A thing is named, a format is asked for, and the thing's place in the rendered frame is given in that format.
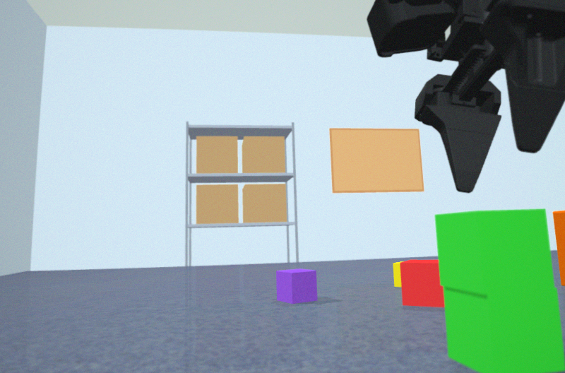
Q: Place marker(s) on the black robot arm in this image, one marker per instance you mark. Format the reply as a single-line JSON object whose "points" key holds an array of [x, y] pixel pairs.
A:
{"points": [[401, 26]]}

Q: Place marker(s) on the green block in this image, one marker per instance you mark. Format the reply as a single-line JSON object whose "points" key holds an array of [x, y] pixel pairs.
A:
{"points": [[491, 252], [515, 332]]}

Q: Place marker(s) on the purple cube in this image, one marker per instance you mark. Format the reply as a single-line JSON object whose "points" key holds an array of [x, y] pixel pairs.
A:
{"points": [[296, 286]]}

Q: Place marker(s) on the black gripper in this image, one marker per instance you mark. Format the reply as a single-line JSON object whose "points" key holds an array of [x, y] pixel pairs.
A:
{"points": [[526, 38]]}

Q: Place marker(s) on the yellow cube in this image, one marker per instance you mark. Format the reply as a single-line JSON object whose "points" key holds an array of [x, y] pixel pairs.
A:
{"points": [[397, 275]]}

